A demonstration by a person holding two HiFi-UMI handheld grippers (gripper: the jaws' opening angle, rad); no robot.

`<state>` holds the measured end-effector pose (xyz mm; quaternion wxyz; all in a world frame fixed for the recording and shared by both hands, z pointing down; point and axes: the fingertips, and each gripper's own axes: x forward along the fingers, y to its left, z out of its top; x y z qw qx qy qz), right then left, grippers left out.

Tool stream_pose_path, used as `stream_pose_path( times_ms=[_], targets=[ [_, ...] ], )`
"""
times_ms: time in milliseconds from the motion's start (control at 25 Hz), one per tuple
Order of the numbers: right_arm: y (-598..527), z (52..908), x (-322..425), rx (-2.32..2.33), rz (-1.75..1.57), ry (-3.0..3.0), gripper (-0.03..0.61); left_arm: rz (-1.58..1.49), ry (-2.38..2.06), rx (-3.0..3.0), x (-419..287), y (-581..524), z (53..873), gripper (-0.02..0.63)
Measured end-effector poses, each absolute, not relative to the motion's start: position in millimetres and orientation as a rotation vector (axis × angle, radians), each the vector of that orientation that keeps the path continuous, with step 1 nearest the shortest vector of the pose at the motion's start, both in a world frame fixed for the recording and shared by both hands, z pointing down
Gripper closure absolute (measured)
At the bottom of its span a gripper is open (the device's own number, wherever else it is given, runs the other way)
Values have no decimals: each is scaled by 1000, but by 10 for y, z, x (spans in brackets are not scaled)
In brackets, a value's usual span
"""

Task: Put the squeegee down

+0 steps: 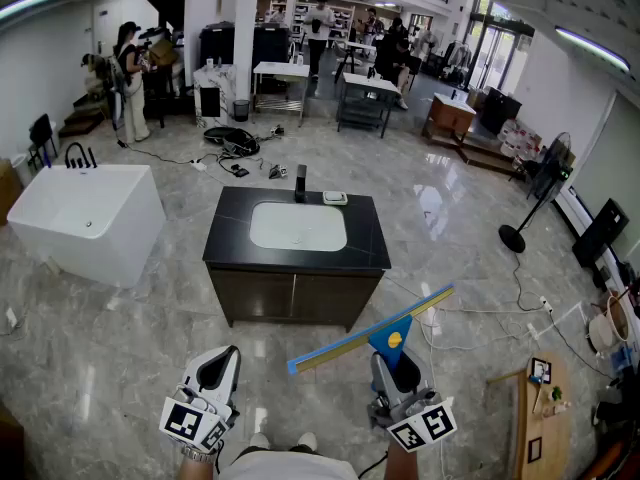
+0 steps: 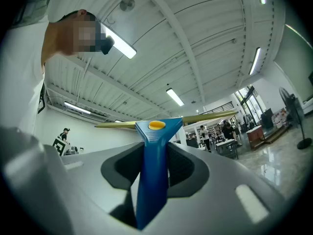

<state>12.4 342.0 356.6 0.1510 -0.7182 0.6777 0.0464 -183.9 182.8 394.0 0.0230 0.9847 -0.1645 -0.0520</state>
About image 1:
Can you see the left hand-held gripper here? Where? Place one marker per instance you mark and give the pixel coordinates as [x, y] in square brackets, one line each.
[190, 418]

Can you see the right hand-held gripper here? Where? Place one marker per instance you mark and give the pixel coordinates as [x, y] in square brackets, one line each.
[420, 415]

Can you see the blue squeegee with yellow knob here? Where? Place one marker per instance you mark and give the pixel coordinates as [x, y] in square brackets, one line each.
[385, 335]

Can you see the person's right forearm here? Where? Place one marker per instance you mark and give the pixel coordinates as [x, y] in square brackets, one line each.
[400, 465]

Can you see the person's left forearm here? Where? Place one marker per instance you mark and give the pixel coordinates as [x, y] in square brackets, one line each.
[197, 469]

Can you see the person's white shoe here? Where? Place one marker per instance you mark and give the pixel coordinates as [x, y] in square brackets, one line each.
[259, 440]
[307, 440]

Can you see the silver wristwatch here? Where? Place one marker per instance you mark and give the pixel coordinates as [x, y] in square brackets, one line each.
[198, 453]

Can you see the dark wooden vanity cabinet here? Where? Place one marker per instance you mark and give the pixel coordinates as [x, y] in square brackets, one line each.
[295, 288]

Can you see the person's white shirt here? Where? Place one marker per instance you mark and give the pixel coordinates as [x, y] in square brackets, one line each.
[290, 467]

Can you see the white power strip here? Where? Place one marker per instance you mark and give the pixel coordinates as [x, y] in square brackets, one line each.
[198, 165]
[546, 303]

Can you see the wooden board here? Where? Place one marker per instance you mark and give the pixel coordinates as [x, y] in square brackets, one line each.
[550, 438]

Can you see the white sink basin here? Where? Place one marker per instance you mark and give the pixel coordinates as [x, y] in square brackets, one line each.
[298, 226]

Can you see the white soap dish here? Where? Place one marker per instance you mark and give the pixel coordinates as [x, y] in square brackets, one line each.
[334, 197]

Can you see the white bathtub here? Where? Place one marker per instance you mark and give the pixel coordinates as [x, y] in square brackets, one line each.
[90, 223]

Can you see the black sink faucet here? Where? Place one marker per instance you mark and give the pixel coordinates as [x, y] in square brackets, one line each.
[300, 183]

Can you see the white bucket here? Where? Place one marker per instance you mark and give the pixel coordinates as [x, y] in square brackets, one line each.
[607, 325]

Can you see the black bag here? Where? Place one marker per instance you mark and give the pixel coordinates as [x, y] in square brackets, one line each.
[241, 143]

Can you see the black flat screen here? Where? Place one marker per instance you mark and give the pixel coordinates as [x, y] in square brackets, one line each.
[602, 230]

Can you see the black standing fan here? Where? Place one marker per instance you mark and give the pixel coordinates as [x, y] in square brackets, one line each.
[547, 173]

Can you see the black bathtub faucet set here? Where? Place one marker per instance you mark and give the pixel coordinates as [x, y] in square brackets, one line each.
[79, 157]

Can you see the black mesh waste bin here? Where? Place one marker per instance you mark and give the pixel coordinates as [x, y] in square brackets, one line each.
[241, 110]

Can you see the brown wooden vanity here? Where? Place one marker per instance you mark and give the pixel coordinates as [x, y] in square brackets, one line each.
[451, 113]

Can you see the white marble cabinet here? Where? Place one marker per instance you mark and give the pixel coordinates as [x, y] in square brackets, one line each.
[214, 95]

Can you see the dark metal table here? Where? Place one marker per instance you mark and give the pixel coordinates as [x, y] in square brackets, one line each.
[367, 84]

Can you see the black chair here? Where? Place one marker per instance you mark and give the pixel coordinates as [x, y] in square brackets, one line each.
[41, 133]

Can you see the white metal table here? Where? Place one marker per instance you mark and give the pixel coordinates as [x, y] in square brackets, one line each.
[281, 68]

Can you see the long ceiling light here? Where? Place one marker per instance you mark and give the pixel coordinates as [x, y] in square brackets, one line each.
[592, 48]
[27, 3]

